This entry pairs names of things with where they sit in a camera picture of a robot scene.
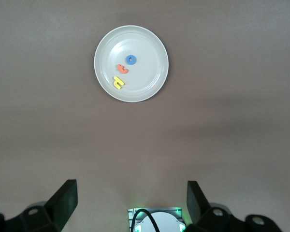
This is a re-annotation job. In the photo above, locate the yellow foam letter h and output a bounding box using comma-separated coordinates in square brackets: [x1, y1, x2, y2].
[113, 75, 125, 90]

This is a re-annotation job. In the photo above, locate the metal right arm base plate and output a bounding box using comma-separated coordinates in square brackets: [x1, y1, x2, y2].
[127, 206, 183, 232]

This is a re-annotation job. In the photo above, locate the beige round plate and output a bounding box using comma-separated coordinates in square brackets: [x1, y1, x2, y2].
[93, 25, 169, 103]

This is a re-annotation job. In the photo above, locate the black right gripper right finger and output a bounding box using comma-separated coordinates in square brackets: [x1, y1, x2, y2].
[183, 180, 284, 232]

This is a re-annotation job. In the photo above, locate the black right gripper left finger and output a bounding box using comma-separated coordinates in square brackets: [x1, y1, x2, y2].
[0, 178, 78, 232]

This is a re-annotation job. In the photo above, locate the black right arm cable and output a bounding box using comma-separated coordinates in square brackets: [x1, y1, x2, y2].
[131, 208, 160, 232]

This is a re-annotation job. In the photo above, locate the brown table mat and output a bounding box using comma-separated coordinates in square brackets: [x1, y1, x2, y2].
[0, 0, 290, 232]

